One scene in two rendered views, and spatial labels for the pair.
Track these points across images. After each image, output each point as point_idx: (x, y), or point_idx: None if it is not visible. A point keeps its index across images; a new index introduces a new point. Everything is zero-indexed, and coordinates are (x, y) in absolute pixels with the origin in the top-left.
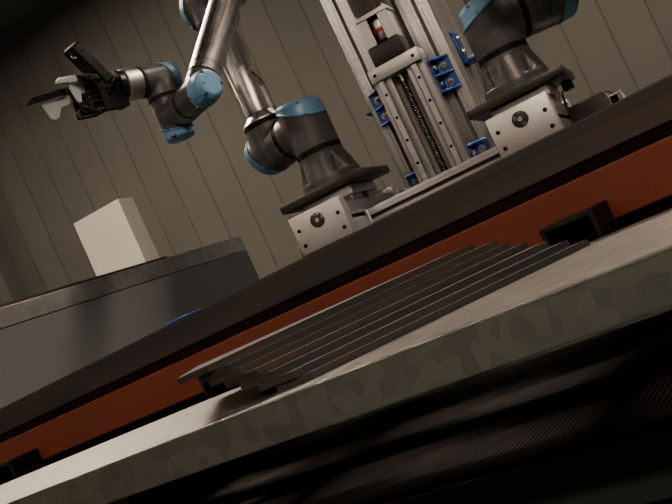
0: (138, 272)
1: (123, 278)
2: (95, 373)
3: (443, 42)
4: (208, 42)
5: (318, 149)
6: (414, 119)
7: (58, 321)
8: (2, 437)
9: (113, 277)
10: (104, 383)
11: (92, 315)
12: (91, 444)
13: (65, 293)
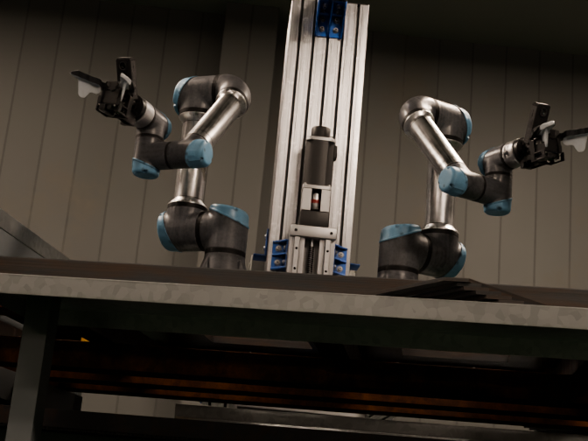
0: (48, 248)
1: (40, 245)
2: (198, 275)
3: (349, 240)
4: (213, 125)
5: (232, 252)
6: None
7: (3, 240)
8: None
9: (38, 239)
10: (201, 284)
11: (17, 255)
12: (108, 328)
13: (15, 224)
